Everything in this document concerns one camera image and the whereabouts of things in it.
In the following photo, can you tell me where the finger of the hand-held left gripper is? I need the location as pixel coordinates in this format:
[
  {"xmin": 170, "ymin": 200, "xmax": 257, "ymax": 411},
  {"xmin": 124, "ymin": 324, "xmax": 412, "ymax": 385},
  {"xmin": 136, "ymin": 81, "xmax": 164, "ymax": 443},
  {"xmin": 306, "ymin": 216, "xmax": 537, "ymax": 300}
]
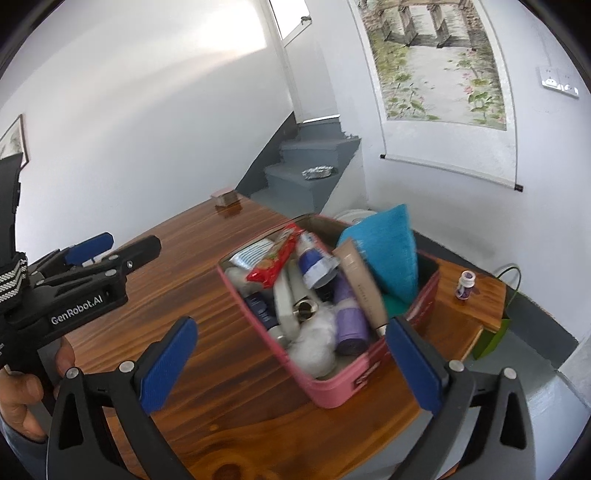
[
  {"xmin": 28, "ymin": 232, "xmax": 115, "ymax": 278},
  {"xmin": 31, "ymin": 235, "xmax": 162, "ymax": 301}
]

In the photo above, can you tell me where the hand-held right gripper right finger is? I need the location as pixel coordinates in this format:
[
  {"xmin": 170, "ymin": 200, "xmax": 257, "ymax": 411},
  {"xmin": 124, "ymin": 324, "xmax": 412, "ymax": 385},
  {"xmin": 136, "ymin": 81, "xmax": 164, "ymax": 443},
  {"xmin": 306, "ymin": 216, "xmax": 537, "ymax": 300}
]
[{"xmin": 387, "ymin": 316, "xmax": 550, "ymax": 480}]

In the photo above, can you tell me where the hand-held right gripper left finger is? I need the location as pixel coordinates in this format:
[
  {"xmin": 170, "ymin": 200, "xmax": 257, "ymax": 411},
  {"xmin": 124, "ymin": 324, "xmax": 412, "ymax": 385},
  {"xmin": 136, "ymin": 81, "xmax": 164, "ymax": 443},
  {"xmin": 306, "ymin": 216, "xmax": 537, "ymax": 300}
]
[{"xmin": 45, "ymin": 316, "xmax": 199, "ymax": 480}]

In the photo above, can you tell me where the pink metal tin box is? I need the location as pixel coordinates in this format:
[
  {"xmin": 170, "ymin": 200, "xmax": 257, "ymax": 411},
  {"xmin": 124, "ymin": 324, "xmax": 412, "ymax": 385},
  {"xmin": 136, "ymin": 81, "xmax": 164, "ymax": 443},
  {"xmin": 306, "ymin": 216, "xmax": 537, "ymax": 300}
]
[{"xmin": 217, "ymin": 213, "xmax": 440, "ymax": 409}]

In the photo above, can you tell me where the beige cosmetic tube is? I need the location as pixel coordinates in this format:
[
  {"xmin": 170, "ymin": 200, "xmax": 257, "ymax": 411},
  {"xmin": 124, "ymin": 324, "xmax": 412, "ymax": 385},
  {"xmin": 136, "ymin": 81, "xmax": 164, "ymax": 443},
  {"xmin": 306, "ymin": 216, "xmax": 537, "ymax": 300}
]
[{"xmin": 332, "ymin": 237, "xmax": 391, "ymax": 340}]

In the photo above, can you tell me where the dark blue packet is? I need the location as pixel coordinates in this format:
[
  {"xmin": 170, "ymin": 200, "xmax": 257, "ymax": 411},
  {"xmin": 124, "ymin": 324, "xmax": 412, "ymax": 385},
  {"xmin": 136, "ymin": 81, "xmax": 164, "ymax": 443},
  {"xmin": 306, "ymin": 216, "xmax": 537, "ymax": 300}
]
[{"xmin": 245, "ymin": 293, "xmax": 278, "ymax": 330}]

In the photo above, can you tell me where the blue white striped packet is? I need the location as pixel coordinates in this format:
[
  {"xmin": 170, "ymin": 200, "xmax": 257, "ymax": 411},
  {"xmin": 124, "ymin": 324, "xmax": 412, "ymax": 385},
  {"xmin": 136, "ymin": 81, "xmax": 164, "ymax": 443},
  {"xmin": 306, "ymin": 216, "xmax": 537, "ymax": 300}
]
[{"xmin": 229, "ymin": 237, "xmax": 278, "ymax": 271}]

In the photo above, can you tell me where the white bottle gold cap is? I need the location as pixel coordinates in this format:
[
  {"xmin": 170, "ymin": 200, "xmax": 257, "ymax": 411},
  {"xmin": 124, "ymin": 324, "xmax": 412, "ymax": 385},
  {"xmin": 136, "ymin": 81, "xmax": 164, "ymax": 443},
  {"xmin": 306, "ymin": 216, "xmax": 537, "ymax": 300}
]
[{"xmin": 285, "ymin": 258, "xmax": 320, "ymax": 322}]

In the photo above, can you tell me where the blue towel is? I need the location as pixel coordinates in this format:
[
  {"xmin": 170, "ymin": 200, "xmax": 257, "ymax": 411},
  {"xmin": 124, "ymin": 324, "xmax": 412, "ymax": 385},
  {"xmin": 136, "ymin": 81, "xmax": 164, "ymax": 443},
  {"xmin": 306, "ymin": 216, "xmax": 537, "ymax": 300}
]
[{"xmin": 337, "ymin": 204, "xmax": 420, "ymax": 305}]

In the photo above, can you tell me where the red snack packet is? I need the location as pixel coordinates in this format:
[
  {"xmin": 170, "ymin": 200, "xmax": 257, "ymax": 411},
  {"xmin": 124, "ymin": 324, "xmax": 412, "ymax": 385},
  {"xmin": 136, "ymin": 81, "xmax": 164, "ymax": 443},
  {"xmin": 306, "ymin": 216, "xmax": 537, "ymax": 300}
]
[{"xmin": 247, "ymin": 224, "xmax": 301, "ymax": 289}]

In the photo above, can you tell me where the blue and white tube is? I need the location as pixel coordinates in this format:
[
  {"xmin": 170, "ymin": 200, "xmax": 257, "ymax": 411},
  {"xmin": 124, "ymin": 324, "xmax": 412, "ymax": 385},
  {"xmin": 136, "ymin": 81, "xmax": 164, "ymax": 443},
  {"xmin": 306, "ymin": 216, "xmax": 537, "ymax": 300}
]
[{"xmin": 295, "ymin": 231, "xmax": 341, "ymax": 289}]

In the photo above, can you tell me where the person's left forearm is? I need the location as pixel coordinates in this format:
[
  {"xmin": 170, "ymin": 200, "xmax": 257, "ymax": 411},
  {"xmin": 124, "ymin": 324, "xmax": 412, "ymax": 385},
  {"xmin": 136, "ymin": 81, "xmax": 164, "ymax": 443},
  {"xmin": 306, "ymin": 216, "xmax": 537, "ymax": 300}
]
[{"xmin": 0, "ymin": 413, "xmax": 49, "ymax": 462}]

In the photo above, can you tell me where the person's left hand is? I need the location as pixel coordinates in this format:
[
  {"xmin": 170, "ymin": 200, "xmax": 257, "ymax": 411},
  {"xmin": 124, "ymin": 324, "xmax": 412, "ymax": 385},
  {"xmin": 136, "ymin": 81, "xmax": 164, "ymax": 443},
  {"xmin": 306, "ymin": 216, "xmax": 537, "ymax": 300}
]
[{"xmin": 0, "ymin": 339, "xmax": 75, "ymax": 439}]

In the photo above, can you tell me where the wooden desk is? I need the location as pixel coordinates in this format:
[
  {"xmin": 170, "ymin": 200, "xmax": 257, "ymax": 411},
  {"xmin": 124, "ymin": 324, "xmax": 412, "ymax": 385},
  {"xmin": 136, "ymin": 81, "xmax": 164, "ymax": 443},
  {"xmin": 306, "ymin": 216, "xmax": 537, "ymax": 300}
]
[{"xmin": 60, "ymin": 196, "xmax": 509, "ymax": 480}]

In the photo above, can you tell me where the purple trash bag roll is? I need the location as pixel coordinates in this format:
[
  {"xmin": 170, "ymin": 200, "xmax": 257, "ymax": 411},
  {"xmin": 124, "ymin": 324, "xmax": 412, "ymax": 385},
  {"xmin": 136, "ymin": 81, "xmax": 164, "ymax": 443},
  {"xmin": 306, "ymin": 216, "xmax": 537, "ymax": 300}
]
[{"xmin": 333, "ymin": 272, "xmax": 374, "ymax": 356}]

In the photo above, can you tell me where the green paper bag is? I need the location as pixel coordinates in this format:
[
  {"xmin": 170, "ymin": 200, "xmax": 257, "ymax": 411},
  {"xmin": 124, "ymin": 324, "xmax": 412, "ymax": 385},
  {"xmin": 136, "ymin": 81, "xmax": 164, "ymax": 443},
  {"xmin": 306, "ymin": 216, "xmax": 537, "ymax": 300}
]
[{"xmin": 471, "ymin": 264, "xmax": 522, "ymax": 361}]

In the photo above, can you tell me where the small white bottle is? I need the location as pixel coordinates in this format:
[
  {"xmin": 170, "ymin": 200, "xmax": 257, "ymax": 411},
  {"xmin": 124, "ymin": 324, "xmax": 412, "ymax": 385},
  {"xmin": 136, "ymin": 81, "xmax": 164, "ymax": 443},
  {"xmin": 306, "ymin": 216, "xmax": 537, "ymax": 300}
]
[{"xmin": 455, "ymin": 271, "xmax": 476, "ymax": 300}]

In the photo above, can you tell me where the white lidded bucket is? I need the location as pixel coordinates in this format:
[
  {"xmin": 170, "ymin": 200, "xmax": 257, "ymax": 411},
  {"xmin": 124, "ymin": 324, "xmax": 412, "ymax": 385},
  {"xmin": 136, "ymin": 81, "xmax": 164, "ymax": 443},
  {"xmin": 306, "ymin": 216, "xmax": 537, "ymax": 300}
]
[{"xmin": 333, "ymin": 209, "xmax": 375, "ymax": 224}]

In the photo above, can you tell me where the grey staircase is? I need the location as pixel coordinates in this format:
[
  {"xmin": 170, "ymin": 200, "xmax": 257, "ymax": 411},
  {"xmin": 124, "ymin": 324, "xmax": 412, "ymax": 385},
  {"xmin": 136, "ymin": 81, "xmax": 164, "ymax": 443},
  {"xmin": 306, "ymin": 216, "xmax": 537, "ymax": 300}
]
[{"xmin": 235, "ymin": 111, "xmax": 363, "ymax": 217}]

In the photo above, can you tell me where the white doorway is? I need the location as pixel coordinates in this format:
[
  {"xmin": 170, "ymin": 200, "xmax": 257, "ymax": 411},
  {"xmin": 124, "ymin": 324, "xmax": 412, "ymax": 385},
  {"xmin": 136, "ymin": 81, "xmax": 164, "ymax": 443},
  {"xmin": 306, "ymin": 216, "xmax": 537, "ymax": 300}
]
[{"xmin": 268, "ymin": 0, "xmax": 342, "ymax": 123}]

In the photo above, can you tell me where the hanging scroll painting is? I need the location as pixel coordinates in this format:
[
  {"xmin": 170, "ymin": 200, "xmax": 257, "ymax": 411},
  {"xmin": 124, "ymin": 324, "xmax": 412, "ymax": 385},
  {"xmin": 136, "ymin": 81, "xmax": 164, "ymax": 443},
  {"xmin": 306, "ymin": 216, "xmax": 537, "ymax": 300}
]
[{"xmin": 348, "ymin": 0, "xmax": 525, "ymax": 192}]

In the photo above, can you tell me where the framed wall picture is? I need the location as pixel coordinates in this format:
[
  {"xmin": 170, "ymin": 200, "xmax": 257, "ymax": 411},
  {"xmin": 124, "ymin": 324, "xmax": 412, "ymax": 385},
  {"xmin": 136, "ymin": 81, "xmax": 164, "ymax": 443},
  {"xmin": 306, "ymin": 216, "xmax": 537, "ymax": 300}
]
[{"xmin": 0, "ymin": 114, "xmax": 29, "ymax": 169}]

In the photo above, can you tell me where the white wall socket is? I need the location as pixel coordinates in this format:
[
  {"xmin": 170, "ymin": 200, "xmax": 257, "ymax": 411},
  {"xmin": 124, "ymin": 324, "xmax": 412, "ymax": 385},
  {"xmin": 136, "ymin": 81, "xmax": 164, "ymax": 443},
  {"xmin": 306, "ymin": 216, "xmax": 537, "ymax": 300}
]
[{"xmin": 538, "ymin": 66, "xmax": 580, "ymax": 99}]

